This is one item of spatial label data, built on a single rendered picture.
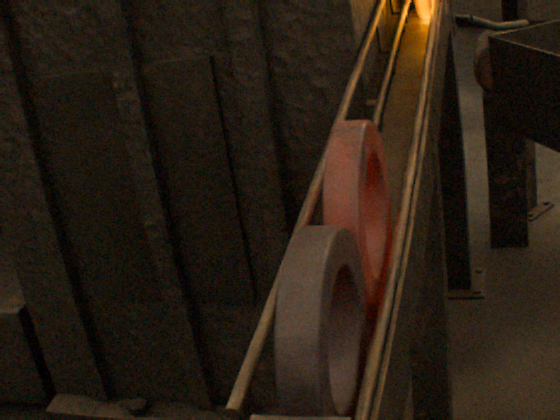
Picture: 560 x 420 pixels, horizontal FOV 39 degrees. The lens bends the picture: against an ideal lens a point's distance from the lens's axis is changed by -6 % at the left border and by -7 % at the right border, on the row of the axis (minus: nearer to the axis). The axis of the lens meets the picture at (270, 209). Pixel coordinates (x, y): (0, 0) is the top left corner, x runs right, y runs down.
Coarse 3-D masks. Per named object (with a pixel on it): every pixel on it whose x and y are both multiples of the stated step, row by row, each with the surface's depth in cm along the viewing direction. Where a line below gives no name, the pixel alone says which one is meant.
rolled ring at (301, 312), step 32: (288, 256) 60; (320, 256) 60; (352, 256) 68; (288, 288) 58; (320, 288) 58; (352, 288) 70; (288, 320) 57; (320, 320) 57; (352, 320) 71; (288, 352) 57; (320, 352) 57; (352, 352) 71; (288, 384) 57; (320, 384) 57; (352, 384) 69; (320, 416) 57; (352, 416) 67
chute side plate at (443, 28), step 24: (432, 72) 120; (432, 96) 115; (432, 120) 112; (432, 144) 110; (432, 168) 109; (432, 192) 107; (408, 240) 84; (408, 264) 82; (408, 288) 81; (408, 312) 81; (408, 336) 81; (384, 360) 69; (384, 384) 67; (384, 408) 67
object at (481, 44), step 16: (496, 32) 191; (480, 48) 185; (480, 64) 183; (480, 80) 185; (496, 128) 191; (496, 144) 192; (512, 144) 191; (496, 160) 194; (512, 160) 193; (496, 176) 196; (512, 176) 195; (496, 192) 198; (512, 192) 197; (496, 208) 200; (512, 208) 198; (496, 224) 201; (512, 224) 200; (496, 240) 203; (512, 240) 202
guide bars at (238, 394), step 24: (384, 0) 137; (408, 0) 154; (360, 48) 117; (384, 48) 133; (360, 72) 110; (384, 72) 123; (384, 96) 116; (336, 120) 97; (312, 192) 84; (264, 312) 68; (264, 336) 66; (240, 384) 61; (240, 408) 59
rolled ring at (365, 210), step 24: (360, 120) 79; (336, 144) 75; (360, 144) 74; (336, 168) 73; (360, 168) 73; (384, 168) 86; (336, 192) 72; (360, 192) 72; (384, 192) 86; (336, 216) 72; (360, 216) 72; (384, 216) 86; (360, 240) 72; (384, 240) 85; (384, 264) 84
